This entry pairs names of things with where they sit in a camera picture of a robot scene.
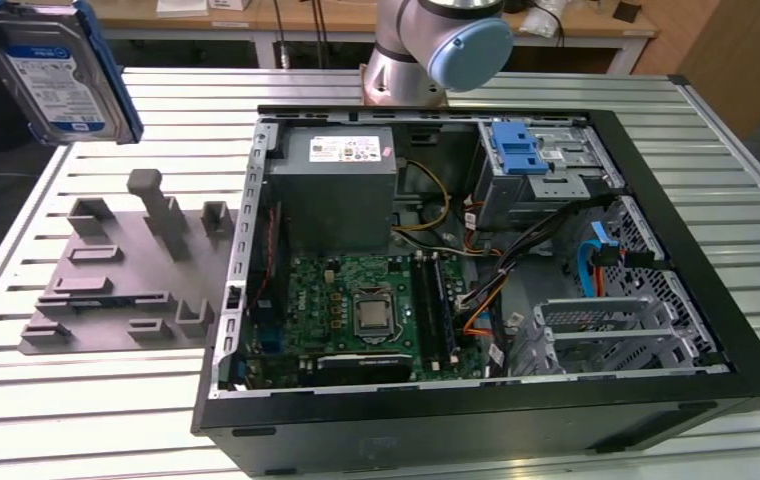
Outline blue data wire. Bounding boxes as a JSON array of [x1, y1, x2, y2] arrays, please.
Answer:
[[577, 221, 623, 301]]

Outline hard disk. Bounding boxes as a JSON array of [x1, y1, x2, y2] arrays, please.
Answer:
[[0, 0, 146, 147]]

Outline grey power supply unit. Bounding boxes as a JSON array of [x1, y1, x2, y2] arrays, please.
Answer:
[[265, 124, 400, 256]]

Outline green motherboard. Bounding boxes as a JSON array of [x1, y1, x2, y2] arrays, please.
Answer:
[[245, 252, 492, 390]]

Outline silver CPU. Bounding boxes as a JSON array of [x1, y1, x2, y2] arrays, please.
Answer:
[[356, 301, 388, 327]]

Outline black RAM slot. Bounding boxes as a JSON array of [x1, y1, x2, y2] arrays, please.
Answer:
[[409, 251, 440, 372]]

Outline installed RAM stick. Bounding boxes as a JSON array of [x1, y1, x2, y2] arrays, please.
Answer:
[[429, 253, 460, 366]]

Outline CPU socket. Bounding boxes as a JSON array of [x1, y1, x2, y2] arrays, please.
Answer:
[[349, 284, 400, 347]]

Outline black graphics card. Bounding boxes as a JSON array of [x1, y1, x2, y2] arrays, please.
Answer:
[[297, 351, 416, 387]]

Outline blue plastic drive latch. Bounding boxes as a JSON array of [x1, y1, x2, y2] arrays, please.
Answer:
[[489, 121, 553, 177]]

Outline metal optical drive cage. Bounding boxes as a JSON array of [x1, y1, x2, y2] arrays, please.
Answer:
[[471, 118, 627, 232]]

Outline grey parts rack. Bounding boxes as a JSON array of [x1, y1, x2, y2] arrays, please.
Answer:
[[17, 168, 241, 357]]

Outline black open PC case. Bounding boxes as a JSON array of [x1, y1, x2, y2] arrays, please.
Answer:
[[191, 103, 760, 477]]

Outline wooden workbench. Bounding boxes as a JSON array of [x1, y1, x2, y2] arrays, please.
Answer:
[[96, 0, 662, 76]]

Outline clear plastic bag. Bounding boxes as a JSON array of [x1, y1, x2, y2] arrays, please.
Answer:
[[523, 0, 565, 39]]

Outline small black box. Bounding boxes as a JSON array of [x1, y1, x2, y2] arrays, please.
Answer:
[[612, 0, 646, 24]]

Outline brown wooden cabinet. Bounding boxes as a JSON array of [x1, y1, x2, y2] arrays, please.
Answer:
[[632, 0, 760, 141]]

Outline yellow power wires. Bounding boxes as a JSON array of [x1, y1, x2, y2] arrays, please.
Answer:
[[391, 158, 453, 234]]

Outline black wire bundle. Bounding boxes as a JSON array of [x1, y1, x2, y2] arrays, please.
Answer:
[[456, 194, 626, 314]]

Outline orange wires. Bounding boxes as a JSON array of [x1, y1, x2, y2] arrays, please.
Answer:
[[461, 309, 496, 342]]

